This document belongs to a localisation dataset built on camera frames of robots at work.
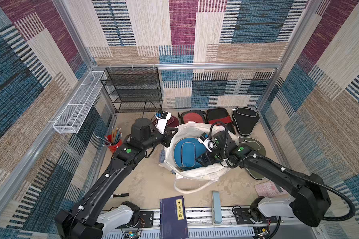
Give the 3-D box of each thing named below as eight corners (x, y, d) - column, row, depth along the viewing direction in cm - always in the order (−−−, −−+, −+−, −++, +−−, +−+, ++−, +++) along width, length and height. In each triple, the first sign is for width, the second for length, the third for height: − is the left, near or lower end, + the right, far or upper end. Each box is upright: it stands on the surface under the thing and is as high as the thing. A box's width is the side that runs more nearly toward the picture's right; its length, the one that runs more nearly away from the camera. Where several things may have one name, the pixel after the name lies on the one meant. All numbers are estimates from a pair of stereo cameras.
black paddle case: (238, 135, 105) (240, 132, 102) (231, 110, 121) (232, 106, 118) (265, 135, 105) (267, 132, 102) (254, 110, 121) (256, 106, 118)
